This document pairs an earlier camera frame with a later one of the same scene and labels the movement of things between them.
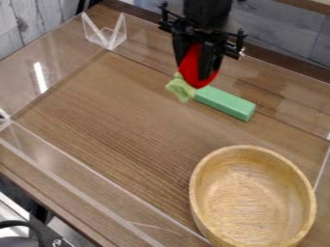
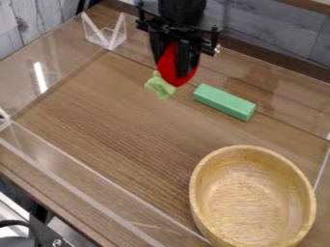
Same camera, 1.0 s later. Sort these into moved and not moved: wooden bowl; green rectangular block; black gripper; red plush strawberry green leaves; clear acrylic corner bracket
Moved: black gripper; red plush strawberry green leaves
Not moved: clear acrylic corner bracket; wooden bowl; green rectangular block
